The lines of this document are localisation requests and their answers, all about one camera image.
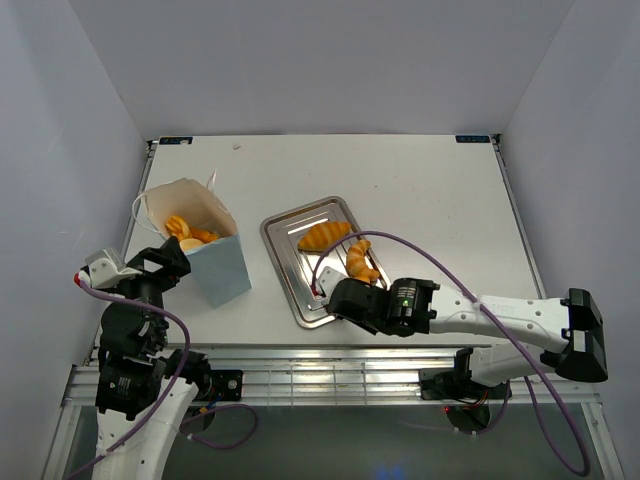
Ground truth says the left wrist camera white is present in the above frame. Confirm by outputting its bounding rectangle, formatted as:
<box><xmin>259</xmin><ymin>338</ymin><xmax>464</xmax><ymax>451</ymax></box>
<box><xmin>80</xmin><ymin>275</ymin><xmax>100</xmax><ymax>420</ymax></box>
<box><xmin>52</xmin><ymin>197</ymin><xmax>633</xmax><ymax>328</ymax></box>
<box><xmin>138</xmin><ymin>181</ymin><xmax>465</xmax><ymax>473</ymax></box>
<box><xmin>74</xmin><ymin>247</ymin><xmax>142</xmax><ymax>290</ymax></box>

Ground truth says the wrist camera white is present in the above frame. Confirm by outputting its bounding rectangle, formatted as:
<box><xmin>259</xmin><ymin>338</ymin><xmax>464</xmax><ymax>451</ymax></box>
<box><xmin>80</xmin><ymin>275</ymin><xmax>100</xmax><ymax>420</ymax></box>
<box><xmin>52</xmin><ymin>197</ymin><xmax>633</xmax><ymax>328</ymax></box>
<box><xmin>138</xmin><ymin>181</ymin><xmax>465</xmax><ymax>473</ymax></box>
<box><xmin>74</xmin><ymin>247</ymin><xmax>142</xmax><ymax>290</ymax></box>
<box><xmin>314</xmin><ymin>266</ymin><xmax>347</xmax><ymax>298</ymax></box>

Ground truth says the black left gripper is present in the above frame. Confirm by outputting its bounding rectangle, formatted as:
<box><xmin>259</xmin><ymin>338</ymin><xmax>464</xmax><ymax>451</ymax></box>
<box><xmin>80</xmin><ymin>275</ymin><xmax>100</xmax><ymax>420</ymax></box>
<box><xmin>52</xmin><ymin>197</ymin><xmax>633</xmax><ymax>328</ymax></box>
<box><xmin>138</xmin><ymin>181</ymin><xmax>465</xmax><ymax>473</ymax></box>
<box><xmin>110</xmin><ymin>233</ymin><xmax>191</xmax><ymax>348</ymax></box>

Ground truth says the pale round bread roll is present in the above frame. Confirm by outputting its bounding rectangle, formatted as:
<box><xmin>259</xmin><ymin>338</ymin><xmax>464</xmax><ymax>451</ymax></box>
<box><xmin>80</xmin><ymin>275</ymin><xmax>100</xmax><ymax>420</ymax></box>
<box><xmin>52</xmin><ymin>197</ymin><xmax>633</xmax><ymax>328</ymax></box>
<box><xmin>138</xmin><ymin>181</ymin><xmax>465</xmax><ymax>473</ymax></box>
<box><xmin>179</xmin><ymin>238</ymin><xmax>205</xmax><ymax>252</ymax></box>

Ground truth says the light blue paper bag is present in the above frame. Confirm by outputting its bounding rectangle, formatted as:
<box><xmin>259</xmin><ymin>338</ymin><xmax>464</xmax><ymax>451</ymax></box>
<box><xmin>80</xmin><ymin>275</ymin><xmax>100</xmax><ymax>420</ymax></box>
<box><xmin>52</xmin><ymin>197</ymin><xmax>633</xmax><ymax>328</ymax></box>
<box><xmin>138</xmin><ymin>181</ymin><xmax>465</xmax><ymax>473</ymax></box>
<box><xmin>137</xmin><ymin>173</ymin><xmax>251</xmax><ymax>308</ymax></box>

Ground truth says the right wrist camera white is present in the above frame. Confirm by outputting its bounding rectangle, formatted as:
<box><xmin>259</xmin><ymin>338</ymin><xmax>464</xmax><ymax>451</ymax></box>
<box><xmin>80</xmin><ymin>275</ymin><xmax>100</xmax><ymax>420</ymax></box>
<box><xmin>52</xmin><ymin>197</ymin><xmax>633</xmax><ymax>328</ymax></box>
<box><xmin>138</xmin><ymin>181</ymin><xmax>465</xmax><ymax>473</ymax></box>
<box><xmin>314</xmin><ymin>266</ymin><xmax>347</xmax><ymax>298</ymax></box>

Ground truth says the orange twisted braided bread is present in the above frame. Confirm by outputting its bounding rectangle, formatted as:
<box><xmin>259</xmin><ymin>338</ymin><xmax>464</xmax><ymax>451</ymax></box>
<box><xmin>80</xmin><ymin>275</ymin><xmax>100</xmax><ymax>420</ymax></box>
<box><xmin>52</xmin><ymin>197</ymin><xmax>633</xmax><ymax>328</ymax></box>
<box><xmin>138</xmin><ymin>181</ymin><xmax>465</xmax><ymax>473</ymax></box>
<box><xmin>165</xmin><ymin>215</ymin><xmax>219</xmax><ymax>244</ymax></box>

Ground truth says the aluminium front frame rail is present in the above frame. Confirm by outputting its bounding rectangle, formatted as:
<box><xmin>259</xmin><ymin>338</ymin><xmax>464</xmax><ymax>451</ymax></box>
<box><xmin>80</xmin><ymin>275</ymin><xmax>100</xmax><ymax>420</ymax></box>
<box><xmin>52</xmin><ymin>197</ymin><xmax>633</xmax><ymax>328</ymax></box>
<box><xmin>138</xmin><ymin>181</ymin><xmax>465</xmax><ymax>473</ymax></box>
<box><xmin>59</xmin><ymin>344</ymin><xmax>601</xmax><ymax>409</ymax></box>

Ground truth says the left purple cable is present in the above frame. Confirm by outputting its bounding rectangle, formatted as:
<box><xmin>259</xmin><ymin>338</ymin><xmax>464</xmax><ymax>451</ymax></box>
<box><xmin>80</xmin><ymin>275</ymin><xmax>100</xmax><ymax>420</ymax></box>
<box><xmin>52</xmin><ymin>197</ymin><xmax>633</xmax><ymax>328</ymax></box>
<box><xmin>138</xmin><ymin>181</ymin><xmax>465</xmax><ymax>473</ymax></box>
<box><xmin>64</xmin><ymin>282</ymin><xmax>261</xmax><ymax>480</ymax></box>

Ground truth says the silver metal tray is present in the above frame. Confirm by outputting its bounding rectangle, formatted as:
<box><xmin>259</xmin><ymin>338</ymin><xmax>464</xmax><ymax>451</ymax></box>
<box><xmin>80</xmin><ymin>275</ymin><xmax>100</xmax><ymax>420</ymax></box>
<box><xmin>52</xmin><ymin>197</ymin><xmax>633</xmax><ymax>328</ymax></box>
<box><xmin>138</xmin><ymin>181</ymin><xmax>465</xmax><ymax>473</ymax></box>
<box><xmin>260</xmin><ymin>196</ymin><xmax>360</xmax><ymax>329</ymax></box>

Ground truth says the curved croissant bread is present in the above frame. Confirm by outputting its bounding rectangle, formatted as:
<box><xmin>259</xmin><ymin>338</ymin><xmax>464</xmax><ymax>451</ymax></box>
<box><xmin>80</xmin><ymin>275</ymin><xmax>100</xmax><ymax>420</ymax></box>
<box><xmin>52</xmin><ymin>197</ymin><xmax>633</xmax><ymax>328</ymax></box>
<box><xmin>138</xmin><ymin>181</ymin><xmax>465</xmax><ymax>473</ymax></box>
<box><xmin>346</xmin><ymin>239</ymin><xmax>380</xmax><ymax>285</ymax></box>

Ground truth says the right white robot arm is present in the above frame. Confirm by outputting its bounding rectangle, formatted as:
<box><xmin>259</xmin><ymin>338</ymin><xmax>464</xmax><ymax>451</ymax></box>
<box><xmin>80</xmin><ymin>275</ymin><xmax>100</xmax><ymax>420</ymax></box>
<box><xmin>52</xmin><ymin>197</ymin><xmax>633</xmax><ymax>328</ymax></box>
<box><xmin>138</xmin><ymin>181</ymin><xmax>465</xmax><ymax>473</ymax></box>
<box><xmin>317</xmin><ymin>275</ymin><xmax>608</xmax><ymax>399</ymax></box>

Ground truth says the orange scored oval bread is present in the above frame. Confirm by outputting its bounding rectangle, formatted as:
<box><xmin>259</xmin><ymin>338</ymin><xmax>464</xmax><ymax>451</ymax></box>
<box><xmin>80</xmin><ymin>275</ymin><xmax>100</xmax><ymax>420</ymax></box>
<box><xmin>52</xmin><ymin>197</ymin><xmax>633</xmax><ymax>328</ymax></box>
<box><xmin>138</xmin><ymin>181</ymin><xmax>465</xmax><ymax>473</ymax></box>
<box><xmin>297</xmin><ymin>222</ymin><xmax>351</xmax><ymax>253</ymax></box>

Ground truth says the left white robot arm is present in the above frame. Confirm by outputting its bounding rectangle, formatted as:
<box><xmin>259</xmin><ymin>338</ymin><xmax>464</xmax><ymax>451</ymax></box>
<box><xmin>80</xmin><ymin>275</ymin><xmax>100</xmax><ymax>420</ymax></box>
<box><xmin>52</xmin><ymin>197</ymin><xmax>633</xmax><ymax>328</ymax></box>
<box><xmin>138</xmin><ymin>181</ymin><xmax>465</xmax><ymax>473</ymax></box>
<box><xmin>75</xmin><ymin>238</ymin><xmax>212</xmax><ymax>479</ymax></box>

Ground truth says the aluminium table edge rail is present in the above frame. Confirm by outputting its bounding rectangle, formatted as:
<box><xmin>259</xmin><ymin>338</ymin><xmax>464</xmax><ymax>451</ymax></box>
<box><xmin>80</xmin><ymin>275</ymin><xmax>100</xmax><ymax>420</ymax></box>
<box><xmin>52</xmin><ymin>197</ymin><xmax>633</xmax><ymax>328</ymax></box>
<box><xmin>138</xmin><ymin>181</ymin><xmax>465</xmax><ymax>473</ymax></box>
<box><xmin>124</xmin><ymin>139</ymin><xmax>159</xmax><ymax>247</ymax></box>

